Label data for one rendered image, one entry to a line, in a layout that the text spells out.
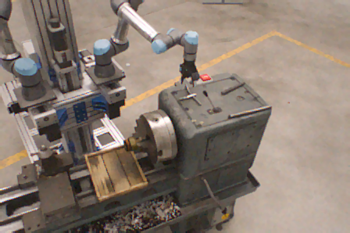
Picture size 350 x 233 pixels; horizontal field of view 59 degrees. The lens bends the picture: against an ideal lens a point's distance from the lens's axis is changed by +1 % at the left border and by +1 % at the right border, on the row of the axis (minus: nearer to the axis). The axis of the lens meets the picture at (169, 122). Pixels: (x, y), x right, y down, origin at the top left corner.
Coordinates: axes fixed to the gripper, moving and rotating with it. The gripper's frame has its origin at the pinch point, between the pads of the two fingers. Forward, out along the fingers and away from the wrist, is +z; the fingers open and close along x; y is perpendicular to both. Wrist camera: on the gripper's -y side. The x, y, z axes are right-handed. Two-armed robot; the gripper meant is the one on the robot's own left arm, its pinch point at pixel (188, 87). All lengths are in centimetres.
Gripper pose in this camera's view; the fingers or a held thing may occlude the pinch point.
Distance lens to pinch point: 191.8
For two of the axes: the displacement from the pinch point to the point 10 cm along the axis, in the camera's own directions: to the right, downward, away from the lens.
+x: -9.1, 2.5, -3.2
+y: -4.1, -6.4, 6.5
